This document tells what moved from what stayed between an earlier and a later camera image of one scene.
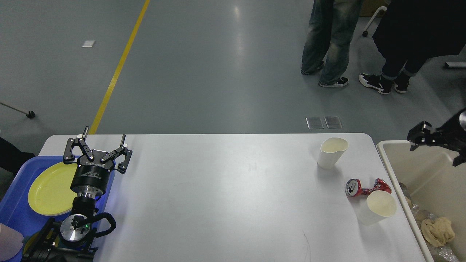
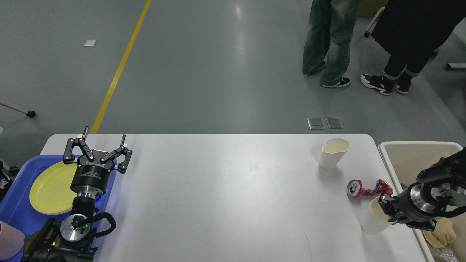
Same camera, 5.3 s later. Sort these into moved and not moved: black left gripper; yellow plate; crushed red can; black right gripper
Moved: black right gripper
Not moved: crushed red can; black left gripper; yellow plate
